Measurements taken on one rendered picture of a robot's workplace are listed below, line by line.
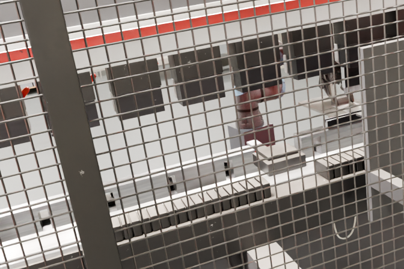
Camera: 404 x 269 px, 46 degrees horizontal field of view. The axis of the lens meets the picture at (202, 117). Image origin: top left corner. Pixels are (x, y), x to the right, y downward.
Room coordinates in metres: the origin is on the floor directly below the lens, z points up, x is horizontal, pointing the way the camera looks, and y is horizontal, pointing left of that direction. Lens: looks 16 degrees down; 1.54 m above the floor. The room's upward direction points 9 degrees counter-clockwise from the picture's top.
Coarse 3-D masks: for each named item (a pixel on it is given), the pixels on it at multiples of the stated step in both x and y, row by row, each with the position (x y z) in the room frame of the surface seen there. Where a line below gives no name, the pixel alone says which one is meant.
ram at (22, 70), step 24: (312, 0) 1.54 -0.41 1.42; (336, 0) 1.56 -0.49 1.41; (360, 0) 1.58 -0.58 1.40; (384, 0) 1.61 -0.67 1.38; (168, 24) 1.41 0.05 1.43; (192, 24) 1.43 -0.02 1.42; (264, 24) 1.49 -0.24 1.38; (288, 24) 1.51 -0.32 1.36; (312, 24) 1.54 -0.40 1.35; (72, 48) 1.34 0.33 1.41; (96, 48) 1.36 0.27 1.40; (120, 48) 1.37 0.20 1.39; (144, 48) 1.39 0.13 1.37; (168, 48) 1.41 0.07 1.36; (192, 48) 1.43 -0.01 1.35; (0, 72) 1.29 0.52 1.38; (24, 72) 1.30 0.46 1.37
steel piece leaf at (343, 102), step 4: (340, 100) 1.75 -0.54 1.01; (344, 100) 1.76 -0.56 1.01; (348, 100) 1.76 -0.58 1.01; (332, 104) 1.74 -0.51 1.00; (340, 104) 1.73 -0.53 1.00; (344, 104) 1.72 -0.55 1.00; (348, 104) 1.71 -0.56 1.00; (352, 104) 1.71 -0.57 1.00; (356, 104) 1.70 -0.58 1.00; (340, 108) 1.68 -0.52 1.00; (352, 108) 1.66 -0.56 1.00; (356, 108) 1.65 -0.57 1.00
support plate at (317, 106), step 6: (324, 96) 1.89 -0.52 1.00; (342, 96) 1.85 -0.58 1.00; (300, 102) 1.86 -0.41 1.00; (306, 102) 1.84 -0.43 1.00; (318, 102) 1.82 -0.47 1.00; (324, 102) 1.80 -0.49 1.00; (330, 102) 1.79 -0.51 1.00; (360, 102) 1.73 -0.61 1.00; (312, 108) 1.76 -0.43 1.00; (318, 108) 1.74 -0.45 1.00; (324, 108) 1.72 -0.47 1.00; (330, 108) 1.71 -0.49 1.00; (330, 114) 1.64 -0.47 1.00
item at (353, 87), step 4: (344, 68) 1.60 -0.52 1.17; (348, 68) 1.60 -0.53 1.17; (352, 68) 1.61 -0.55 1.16; (356, 68) 1.61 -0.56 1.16; (344, 72) 1.60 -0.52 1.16; (348, 72) 1.60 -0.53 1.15; (352, 72) 1.61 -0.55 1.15; (356, 72) 1.61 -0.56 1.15; (344, 76) 1.60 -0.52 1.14; (344, 80) 1.60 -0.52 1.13; (352, 80) 1.61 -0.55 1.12; (356, 80) 1.61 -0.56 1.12; (344, 84) 1.60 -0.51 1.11; (352, 84) 1.61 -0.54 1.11; (356, 84) 1.61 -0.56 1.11; (344, 88) 1.61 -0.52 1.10; (352, 88) 1.62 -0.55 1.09; (356, 88) 1.62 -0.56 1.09; (344, 92) 1.61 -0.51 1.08
